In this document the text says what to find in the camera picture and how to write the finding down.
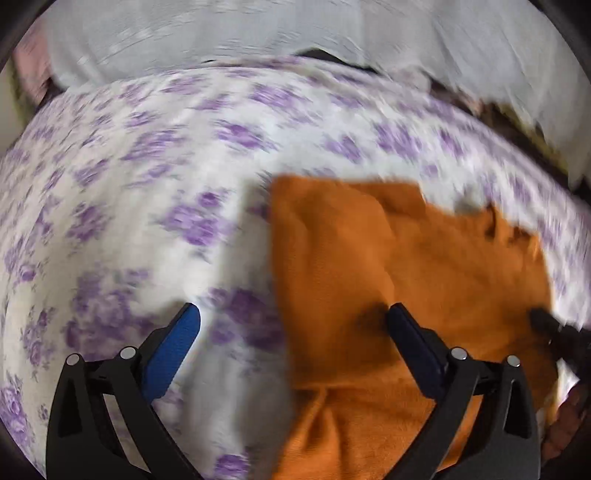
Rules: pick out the purple floral bed sheet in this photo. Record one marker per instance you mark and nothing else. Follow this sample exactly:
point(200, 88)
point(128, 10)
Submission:
point(138, 184)

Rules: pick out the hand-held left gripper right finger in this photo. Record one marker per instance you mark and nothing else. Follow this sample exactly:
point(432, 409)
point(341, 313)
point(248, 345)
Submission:
point(413, 346)

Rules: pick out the person's right hand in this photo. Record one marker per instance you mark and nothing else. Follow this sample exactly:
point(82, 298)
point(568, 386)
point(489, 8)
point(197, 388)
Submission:
point(565, 424)

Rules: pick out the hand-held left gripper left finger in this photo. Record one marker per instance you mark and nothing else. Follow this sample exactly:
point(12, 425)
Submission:
point(178, 344)

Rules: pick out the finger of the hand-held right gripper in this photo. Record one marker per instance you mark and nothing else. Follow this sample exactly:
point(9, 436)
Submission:
point(556, 330)

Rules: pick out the white lace curtain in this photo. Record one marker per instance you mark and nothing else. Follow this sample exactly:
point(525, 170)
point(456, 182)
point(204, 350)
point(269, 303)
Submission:
point(184, 37)

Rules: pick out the orange knit garment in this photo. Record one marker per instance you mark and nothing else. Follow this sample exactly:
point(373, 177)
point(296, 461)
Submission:
point(346, 254)

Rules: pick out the pink floral garment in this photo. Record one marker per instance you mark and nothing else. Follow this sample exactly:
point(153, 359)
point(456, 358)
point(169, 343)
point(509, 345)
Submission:
point(32, 69)

